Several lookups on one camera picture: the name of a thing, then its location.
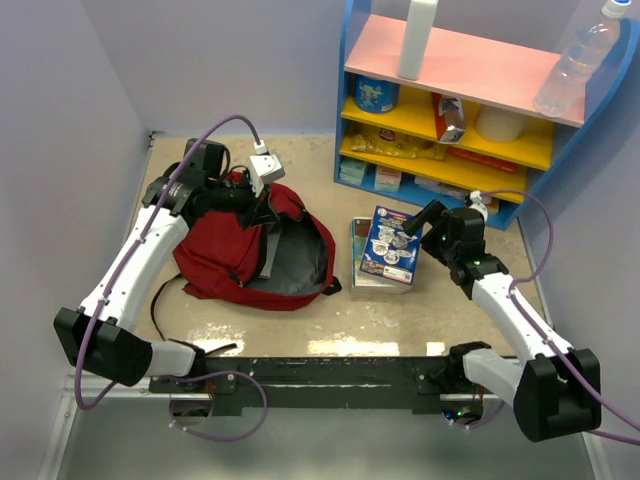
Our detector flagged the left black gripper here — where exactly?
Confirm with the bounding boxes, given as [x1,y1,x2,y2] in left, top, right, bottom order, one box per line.
[207,170,280,232]

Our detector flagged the red backpack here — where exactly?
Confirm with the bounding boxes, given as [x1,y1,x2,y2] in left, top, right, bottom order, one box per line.
[143,172,342,311]

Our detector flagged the blue treehouse book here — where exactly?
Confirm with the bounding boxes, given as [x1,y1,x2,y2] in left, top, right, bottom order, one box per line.
[357,205,423,290]

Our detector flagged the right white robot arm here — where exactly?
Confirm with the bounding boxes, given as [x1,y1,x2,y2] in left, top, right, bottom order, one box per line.
[403,200,602,442]

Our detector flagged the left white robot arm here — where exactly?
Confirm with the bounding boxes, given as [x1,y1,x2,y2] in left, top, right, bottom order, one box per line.
[53,139,285,392]

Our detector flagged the pink tissue pack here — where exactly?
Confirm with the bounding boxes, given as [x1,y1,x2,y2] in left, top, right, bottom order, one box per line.
[374,165,402,192]

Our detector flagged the teal tissue pack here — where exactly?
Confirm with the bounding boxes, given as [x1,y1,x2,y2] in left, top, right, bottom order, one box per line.
[339,157,368,186]

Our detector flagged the yellow snack bag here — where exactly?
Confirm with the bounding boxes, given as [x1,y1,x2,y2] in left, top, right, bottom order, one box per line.
[349,124,447,161]

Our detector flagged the white wrapped packs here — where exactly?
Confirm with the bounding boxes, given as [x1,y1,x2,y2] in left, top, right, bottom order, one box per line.
[414,176,500,214]

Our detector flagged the red flat box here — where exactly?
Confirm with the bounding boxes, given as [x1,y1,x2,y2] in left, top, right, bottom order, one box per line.
[447,146,518,174]

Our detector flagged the lower book under booklet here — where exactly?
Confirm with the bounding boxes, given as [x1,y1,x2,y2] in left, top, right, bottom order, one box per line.
[351,214,418,294]

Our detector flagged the red snack box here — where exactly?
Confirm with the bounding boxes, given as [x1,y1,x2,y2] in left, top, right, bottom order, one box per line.
[431,93,466,145]

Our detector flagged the white paper roll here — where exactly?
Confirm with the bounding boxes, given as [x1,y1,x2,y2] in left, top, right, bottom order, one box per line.
[475,105,529,143]

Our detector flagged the blue wooden shelf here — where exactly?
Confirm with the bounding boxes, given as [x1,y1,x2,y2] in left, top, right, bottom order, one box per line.
[334,1,639,230]

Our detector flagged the blue round tin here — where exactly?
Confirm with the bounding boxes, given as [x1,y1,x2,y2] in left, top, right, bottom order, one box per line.
[354,75,400,114]

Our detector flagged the clear plastic water bottle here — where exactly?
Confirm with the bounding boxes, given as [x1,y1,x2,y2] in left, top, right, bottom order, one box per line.
[533,0,631,118]

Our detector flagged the white bottle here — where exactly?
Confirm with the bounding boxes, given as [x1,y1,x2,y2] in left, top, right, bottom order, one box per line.
[397,0,439,80]

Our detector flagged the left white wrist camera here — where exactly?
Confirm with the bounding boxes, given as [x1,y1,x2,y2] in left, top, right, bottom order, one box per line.
[248,155,285,198]

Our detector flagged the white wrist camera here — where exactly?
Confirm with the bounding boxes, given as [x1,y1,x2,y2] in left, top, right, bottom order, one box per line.
[465,190,489,220]
[248,155,285,198]

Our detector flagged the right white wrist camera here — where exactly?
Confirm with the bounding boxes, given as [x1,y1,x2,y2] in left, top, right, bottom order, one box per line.
[465,190,489,220]

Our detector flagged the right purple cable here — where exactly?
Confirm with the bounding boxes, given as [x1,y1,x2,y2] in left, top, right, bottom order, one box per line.
[449,188,640,446]

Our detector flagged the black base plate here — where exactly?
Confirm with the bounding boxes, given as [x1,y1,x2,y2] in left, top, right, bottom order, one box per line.
[150,356,488,416]

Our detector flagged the aluminium rail frame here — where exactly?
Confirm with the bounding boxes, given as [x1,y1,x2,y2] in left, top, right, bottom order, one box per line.
[37,130,614,480]

